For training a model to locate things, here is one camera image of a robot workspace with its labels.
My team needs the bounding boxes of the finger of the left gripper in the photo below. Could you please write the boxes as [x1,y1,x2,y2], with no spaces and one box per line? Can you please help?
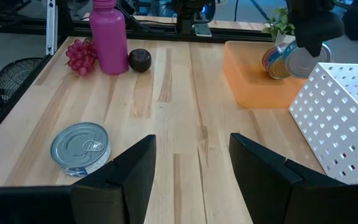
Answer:
[294,15,345,58]

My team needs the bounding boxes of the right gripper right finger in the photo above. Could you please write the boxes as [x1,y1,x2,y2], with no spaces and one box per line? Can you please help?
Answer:
[228,133,347,224]

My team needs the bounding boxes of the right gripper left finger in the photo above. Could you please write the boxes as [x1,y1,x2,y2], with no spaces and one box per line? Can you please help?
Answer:
[70,134,157,224]

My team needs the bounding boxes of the yellowfin tuna can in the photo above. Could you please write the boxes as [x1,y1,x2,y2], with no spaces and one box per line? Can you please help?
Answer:
[284,40,333,79]

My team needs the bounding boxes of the gold-lid colourful can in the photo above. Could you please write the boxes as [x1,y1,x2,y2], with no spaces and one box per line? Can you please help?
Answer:
[262,42,291,80]

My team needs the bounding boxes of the small green artificial plant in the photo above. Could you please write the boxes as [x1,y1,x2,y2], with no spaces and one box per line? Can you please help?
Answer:
[261,6,296,43]

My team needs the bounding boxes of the solid white tuna can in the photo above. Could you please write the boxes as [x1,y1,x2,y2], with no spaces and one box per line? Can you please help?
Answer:
[50,122,112,178]

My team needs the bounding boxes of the orange translucent tray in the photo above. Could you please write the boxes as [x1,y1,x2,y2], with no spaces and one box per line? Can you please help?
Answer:
[223,40,310,110]

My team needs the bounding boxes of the white perforated basket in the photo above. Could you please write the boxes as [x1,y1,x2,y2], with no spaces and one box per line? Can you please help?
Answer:
[288,62,358,186]

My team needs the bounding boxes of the dark brown toy fig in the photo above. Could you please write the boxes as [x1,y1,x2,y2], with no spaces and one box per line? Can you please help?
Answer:
[128,48,152,73]

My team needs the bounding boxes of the red toy grape bunch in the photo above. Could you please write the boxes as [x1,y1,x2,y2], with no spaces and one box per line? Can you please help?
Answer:
[65,37,98,77]

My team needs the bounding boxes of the black mesh wastebasket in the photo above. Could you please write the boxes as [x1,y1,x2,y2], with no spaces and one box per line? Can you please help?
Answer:
[0,57,45,110]

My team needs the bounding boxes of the grey metal bracket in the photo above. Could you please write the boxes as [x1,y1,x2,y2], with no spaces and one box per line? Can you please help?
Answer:
[193,22,213,37]

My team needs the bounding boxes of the silver aluminium post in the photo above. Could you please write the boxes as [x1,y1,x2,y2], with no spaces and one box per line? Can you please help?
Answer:
[45,0,57,56]

